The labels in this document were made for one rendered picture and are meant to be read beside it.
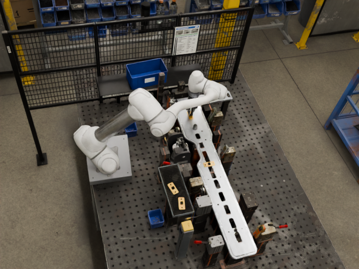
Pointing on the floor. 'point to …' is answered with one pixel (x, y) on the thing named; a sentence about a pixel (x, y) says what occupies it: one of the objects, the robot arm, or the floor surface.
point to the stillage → (347, 119)
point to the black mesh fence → (41, 158)
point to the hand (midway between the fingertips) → (190, 111)
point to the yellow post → (231, 4)
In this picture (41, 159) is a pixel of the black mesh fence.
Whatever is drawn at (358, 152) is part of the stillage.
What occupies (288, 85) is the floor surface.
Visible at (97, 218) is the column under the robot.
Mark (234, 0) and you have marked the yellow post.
